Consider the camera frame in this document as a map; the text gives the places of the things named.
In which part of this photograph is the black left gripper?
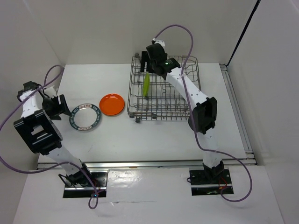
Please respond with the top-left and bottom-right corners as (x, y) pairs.
(42, 94), (72, 120)

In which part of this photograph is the green patterned white plate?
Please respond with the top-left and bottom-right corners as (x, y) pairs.
(69, 103), (102, 131)

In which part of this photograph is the orange plate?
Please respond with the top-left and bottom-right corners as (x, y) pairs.
(99, 93), (125, 116)

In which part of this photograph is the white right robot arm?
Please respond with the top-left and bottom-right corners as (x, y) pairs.
(146, 38), (224, 183)

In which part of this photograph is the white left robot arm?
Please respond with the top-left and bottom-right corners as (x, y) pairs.
(14, 81), (92, 187)

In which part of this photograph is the lime green plate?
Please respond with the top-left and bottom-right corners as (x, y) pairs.
(142, 72), (150, 97)

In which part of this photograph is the black corner pole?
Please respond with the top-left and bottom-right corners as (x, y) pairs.
(225, 0), (261, 67)

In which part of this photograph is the grey wire dish rack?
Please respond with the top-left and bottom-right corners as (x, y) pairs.
(127, 53), (190, 123)

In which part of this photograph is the aluminium front rail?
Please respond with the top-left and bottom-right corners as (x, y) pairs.
(37, 158), (257, 169)

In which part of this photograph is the aluminium rail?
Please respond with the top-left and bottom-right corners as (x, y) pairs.
(220, 64), (257, 165)
(37, 158), (257, 169)

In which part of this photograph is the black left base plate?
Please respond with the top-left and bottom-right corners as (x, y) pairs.
(61, 170), (108, 198)

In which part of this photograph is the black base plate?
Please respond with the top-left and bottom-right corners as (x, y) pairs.
(186, 169), (234, 196)
(61, 170), (108, 198)

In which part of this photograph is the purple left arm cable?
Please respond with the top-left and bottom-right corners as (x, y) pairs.
(0, 65), (101, 209)

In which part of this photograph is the aluminium right side rail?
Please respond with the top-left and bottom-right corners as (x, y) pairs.
(220, 64), (257, 165)

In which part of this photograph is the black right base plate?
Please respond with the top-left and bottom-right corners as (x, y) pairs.
(186, 169), (234, 196)

